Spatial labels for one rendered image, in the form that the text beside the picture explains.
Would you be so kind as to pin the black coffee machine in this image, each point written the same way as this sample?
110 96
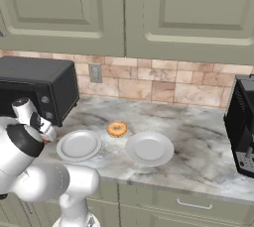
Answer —
243 128

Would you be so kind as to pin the small brown pastry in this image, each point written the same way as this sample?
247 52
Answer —
45 141

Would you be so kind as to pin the green cupboard door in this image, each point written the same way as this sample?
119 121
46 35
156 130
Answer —
139 219
59 9
195 13

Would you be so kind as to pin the green lower cupboard door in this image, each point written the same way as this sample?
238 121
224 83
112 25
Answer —
139 219

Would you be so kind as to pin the green narrow drawer front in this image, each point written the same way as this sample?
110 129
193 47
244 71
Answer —
107 191

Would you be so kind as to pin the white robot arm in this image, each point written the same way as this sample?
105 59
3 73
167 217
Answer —
29 174

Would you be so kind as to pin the grey round plate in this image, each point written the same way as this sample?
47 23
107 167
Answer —
149 148
79 145

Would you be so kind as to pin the grey wall outlet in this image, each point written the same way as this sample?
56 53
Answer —
95 72

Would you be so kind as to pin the green upper cupboard door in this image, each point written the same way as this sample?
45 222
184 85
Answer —
59 9
195 13

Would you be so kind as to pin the black microwave oven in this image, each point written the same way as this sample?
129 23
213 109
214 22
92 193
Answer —
36 79

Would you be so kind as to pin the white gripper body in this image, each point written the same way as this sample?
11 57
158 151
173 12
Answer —
48 131

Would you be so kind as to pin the glazed brown donut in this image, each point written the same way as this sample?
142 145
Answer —
117 129

